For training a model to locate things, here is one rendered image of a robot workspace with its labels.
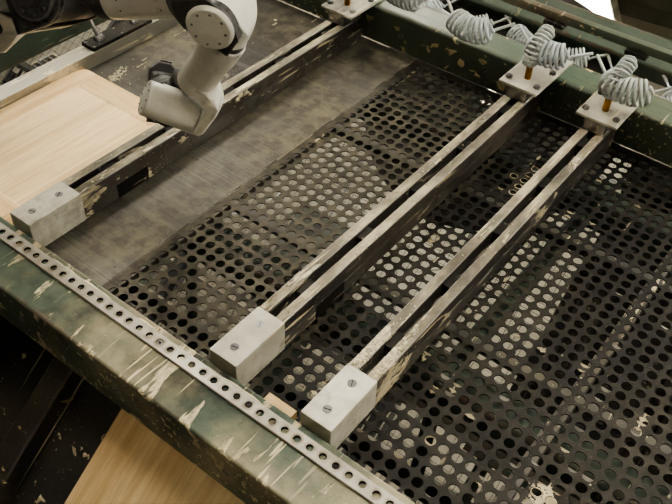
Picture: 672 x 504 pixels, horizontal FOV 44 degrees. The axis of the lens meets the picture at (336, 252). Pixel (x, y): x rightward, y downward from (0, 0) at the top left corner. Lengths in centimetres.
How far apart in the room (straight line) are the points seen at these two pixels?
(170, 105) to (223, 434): 58
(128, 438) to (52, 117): 79
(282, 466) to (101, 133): 98
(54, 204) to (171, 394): 52
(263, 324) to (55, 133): 79
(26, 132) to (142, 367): 78
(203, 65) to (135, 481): 80
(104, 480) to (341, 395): 58
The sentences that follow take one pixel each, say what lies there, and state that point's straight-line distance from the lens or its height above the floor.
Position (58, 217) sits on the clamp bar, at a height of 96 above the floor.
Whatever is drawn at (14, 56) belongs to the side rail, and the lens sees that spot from 243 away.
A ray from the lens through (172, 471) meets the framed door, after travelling 167.
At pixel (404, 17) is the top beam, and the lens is 227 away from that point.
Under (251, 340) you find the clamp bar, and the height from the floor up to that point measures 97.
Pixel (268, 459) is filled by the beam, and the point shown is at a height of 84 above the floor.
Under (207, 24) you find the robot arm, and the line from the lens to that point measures 133.
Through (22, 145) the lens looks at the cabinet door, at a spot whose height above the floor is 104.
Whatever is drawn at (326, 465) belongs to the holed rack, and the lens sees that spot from 132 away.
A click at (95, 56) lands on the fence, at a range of 226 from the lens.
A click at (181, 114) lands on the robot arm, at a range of 153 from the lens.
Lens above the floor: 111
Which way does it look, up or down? 3 degrees up
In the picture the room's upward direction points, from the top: 31 degrees clockwise
